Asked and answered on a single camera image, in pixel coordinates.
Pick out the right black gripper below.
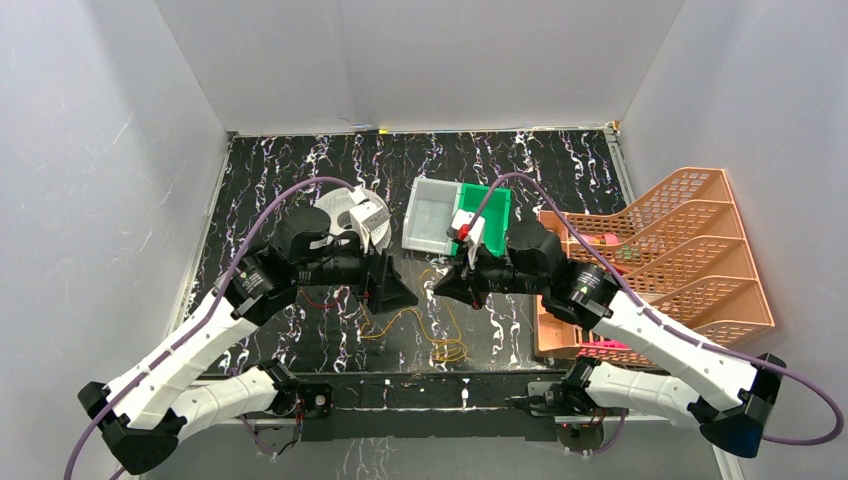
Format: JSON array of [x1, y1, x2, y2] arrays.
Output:
[[433, 239, 546, 311]]

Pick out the white filament spool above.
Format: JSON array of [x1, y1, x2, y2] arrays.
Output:
[[314, 188, 356, 235]]

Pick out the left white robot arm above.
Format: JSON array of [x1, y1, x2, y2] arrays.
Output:
[[78, 206, 418, 475]]

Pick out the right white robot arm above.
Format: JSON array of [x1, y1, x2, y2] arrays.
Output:
[[433, 212, 782, 458]]

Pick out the white plastic bin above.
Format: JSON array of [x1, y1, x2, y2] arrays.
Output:
[[401, 177, 461, 255]]

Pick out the green plastic bin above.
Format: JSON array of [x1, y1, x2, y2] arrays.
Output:
[[458, 183, 512, 256]]

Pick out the pink item in organizer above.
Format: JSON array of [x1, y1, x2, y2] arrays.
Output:
[[581, 340, 630, 350]]

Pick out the orange desk organizer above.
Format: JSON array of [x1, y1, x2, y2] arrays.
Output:
[[566, 167, 775, 347]]

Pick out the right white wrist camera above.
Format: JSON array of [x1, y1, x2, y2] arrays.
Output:
[[447, 209, 485, 268]]

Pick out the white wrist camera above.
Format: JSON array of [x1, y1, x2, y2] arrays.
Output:
[[447, 209, 485, 268], [348, 186, 391, 252]]

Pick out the red wire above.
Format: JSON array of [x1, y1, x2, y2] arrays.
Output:
[[298, 284, 352, 311]]

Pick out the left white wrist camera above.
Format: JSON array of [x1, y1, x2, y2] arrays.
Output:
[[348, 186, 391, 252]]

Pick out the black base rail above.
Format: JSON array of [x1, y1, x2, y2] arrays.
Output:
[[198, 372, 631, 444]]

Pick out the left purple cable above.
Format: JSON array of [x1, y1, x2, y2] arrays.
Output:
[[62, 176, 359, 480]]

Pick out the purple cable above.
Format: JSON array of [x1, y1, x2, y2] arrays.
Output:
[[62, 176, 359, 480], [466, 172, 846, 446]]

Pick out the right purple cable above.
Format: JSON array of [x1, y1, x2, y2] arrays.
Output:
[[466, 172, 846, 446]]

